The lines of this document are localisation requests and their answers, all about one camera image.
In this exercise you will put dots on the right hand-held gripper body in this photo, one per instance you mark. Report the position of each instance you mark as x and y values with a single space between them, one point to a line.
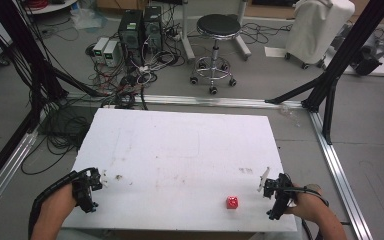
280 196

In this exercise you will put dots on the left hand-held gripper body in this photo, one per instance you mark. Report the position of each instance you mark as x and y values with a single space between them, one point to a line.
83 193

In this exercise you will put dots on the person's left hand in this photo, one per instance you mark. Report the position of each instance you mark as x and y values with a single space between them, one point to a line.
60 201

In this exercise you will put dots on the person's right hand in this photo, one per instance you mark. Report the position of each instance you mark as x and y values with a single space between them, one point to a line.
305 206

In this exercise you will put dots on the red die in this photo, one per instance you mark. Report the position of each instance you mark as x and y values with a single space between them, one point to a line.
232 202

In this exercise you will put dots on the white power strip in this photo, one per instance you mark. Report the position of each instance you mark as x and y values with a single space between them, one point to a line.
143 69

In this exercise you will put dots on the white power supply unit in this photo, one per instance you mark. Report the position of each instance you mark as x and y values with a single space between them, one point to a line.
110 53
100 46

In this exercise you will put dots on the black computer tower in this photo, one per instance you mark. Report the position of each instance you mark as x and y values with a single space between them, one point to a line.
130 35
153 28

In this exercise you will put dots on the black round stool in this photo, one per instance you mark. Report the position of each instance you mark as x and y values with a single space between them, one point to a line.
217 36

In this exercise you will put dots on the white covered cart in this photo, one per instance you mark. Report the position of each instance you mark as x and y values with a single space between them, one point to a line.
316 30

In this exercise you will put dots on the black device on board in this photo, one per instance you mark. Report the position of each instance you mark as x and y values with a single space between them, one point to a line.
370 56

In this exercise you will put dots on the clear plastic bag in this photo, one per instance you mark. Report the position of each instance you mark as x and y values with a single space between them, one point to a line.
86 16

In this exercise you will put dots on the round white table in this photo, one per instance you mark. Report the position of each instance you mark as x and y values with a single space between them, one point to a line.
50 6

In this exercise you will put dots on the aluminium floor rail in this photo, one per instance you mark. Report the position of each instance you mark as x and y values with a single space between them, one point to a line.
213 101
6 166
340 176

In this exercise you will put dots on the white table leg frame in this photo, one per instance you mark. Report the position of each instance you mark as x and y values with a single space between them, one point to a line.
188 40

